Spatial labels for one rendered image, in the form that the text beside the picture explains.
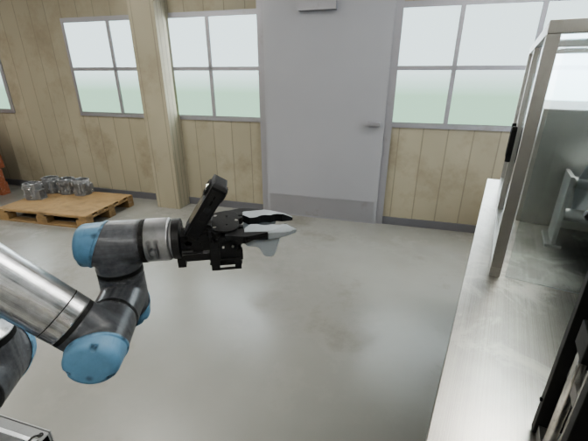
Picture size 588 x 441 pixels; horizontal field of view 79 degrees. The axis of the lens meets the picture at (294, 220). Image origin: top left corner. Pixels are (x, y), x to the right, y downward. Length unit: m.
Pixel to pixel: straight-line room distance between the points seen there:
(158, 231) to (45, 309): 0.19
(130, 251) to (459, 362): 0.71
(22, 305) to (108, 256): 0.14
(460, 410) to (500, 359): 0.19
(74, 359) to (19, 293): 0.11
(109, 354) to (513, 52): 3.57
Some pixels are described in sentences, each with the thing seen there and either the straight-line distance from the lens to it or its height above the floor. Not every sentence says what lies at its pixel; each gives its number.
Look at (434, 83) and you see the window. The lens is 3.63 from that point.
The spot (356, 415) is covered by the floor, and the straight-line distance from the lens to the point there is 1.93.
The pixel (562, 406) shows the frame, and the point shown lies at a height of 1.01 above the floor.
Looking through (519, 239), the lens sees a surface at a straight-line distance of 1.24.
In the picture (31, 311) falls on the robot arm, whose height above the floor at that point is 1.20.
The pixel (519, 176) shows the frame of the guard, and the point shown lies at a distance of 1.17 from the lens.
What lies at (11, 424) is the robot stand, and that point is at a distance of 1.16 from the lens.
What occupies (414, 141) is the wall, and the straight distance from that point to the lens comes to 3.69.
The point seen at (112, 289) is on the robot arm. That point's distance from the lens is 0.67.
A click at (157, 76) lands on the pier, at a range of 4.19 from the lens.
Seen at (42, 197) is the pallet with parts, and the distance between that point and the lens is 5.05.
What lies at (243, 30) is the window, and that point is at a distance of 3.96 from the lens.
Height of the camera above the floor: 1.48
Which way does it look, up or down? 22 degrees down
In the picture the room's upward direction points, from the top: straight up
